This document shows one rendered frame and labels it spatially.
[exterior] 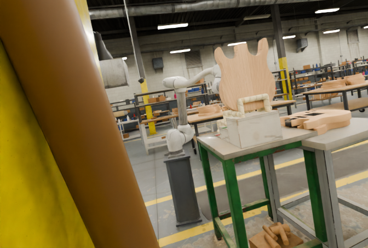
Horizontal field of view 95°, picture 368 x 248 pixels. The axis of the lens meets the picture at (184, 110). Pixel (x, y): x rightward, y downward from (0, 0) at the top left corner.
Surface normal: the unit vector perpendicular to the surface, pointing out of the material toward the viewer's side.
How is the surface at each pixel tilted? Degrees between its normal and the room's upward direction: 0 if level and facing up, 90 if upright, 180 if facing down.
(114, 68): 90
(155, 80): 90
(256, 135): 90
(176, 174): 90
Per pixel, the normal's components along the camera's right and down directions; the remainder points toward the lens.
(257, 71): 0.17, 0.02
